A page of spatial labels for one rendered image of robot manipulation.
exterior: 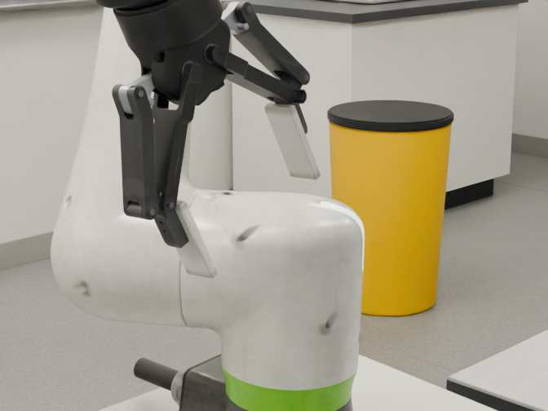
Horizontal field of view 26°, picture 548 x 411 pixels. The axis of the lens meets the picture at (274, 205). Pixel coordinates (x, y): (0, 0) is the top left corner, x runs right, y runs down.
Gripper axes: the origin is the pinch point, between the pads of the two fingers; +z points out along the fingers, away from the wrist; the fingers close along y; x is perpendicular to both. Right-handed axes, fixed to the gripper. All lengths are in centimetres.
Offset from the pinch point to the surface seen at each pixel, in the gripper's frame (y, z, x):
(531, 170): -358, 264, -239
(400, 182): -183, 141, -158
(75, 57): -179, 99, -292
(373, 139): -184, 126, -164
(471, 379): -34, 52, -15
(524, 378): -38, 54, -10
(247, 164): -227, 177, -280
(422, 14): -284, 137, -215
